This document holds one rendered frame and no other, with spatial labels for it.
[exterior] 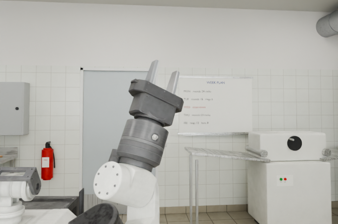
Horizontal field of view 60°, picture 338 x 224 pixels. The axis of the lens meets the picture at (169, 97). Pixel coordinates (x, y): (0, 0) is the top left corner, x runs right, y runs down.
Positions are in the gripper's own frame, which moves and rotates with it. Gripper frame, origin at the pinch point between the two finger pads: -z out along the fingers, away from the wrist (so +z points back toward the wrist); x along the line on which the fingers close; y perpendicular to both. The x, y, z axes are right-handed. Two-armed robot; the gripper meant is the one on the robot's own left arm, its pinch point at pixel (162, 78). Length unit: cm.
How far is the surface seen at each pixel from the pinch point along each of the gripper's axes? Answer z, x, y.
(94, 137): -38, -93, 358
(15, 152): 12, -8, 396
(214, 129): -97, -233, 277
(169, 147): -53, -187, 311
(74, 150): -12, -76, 370
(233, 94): -152, -239, 258
